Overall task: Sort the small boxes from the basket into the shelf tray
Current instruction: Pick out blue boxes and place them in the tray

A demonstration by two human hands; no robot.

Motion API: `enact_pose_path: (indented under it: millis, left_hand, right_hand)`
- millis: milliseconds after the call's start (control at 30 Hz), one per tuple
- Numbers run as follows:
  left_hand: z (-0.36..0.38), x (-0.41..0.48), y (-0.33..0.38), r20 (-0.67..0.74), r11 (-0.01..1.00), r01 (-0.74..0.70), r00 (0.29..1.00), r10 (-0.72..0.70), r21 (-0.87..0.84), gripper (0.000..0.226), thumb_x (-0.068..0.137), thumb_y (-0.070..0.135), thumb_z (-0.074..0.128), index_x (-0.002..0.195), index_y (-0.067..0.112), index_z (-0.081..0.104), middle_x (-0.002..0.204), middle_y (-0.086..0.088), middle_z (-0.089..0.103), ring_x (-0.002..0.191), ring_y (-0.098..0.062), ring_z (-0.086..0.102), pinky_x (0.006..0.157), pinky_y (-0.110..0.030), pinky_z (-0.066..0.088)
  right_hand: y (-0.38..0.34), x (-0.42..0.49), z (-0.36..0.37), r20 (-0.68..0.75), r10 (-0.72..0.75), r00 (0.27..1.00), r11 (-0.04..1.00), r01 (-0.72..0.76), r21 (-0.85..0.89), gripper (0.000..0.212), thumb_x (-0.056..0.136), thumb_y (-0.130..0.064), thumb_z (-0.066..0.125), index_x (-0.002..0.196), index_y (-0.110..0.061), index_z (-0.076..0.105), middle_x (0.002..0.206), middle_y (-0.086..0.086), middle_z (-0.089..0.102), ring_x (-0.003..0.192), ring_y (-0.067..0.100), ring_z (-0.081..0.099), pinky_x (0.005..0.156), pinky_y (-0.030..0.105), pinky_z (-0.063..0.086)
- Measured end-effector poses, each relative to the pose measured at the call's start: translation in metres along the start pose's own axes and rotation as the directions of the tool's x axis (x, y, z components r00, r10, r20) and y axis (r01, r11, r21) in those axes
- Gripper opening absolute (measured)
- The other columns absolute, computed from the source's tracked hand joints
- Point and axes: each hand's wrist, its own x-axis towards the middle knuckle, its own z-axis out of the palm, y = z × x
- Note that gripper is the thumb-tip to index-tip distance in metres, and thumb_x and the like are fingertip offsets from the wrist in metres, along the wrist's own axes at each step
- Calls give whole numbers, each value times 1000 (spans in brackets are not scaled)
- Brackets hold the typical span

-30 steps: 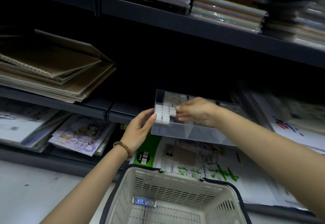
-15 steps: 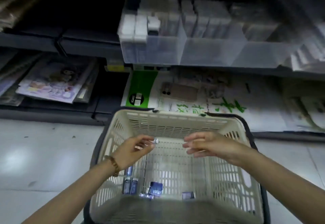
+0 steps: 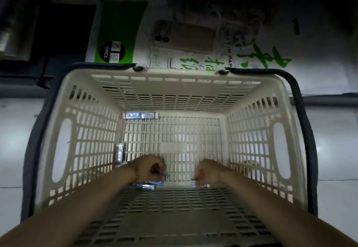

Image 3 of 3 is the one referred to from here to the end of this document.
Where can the person's left forearm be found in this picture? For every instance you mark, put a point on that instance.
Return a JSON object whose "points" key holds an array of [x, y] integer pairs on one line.
{"points": [[64, 213]]}

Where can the green and white paper pack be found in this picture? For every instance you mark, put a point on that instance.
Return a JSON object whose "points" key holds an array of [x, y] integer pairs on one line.
{"points": [[120, 25]]}

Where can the single blue packaged eraser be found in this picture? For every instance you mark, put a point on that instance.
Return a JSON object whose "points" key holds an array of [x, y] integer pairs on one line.
{"points": [[197, 184]]}

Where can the person's right hand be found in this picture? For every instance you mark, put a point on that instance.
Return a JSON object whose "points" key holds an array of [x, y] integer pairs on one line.
{"points": [[209, 172]]}

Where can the person's right forearm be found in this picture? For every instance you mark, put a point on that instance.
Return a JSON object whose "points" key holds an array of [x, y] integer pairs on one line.
{"points": [[279, 216]]}

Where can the pile of mixed packaged erasers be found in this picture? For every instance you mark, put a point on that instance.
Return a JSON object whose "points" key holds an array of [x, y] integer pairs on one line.
{"points": [[134, 115]]}

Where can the person's left hand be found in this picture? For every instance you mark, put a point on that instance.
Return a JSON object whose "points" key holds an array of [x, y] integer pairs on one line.
{"points": [[148, 167]]}

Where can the dark metal shelf unit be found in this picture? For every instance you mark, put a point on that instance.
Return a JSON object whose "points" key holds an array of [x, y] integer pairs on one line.
{"points": [[22, 87]]}

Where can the beige plastic shopping basket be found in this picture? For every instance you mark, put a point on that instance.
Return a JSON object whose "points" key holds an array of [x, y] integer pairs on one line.
{"points": [[181, 92]]}

